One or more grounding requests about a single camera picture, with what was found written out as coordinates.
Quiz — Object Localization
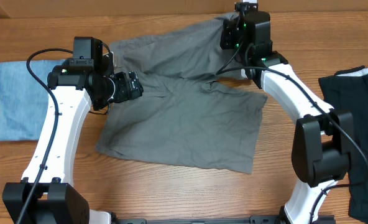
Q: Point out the grey shorts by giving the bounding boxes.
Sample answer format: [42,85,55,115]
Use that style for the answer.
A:
[95,13,267,174]

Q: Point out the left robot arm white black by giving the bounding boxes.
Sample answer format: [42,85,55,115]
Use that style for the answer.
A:
[2,65,144,223]

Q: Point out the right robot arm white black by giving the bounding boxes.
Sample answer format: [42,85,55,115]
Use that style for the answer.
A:
[220,11,358,224]

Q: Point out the folded blue denim garment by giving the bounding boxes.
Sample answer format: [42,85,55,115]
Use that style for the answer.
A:
[0,61,48,141]

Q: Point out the black garment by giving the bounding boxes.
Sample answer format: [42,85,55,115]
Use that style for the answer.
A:
[319,67,368,223]

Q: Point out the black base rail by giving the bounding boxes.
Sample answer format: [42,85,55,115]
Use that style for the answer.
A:
[111,212,290,224]

